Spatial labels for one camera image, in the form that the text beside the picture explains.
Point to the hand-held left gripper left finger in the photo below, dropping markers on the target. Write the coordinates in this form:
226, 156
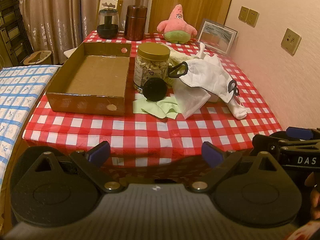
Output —
100, 153

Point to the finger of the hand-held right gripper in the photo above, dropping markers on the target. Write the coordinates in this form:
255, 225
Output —
298, 133
265, 143

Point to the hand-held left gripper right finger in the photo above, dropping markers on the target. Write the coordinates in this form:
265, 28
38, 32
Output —
210, 155

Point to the pleated surgical face mask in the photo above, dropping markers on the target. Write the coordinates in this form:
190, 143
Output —
190, 100

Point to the light green cloth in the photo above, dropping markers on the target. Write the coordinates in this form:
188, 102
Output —
147, 106

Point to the white mask with black loops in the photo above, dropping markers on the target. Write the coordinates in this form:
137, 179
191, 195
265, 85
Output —
207, 75

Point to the brown cardboard box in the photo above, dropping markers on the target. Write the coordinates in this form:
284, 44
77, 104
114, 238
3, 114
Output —
100, 72

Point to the black round puff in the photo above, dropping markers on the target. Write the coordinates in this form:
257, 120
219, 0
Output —
155, 90

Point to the cream towel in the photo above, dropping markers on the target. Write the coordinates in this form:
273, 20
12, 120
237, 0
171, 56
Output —
178, 56

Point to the person's right hand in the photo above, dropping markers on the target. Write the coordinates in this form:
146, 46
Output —
310, 180

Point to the red checkered tablecloth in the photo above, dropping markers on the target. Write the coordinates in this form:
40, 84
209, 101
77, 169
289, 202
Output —
150, 130

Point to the nut jar with gold lid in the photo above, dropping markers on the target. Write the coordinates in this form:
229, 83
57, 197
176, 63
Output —
151, 65

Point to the blue checked cloth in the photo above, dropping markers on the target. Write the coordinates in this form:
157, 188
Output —
17, 92

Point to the woven basket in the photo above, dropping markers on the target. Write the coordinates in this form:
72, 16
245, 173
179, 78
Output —
37, 56

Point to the framed picture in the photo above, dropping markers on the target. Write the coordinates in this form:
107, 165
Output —
216, 36

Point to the black and clear jar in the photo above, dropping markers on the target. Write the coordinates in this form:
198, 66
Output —
107, 31

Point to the pink starfish plush toy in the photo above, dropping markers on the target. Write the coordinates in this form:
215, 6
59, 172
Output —
176, 25

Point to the brown metal canister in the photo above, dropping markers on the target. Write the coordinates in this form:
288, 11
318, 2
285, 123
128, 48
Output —
135, 22

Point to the black folding rack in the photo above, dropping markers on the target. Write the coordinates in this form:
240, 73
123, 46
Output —
12, 30

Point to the white wooden ornament stand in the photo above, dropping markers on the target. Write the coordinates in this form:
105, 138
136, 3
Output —
108, 1

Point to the gold wall socket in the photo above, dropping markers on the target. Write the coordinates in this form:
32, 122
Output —
253, 18
290, 42
243, 13

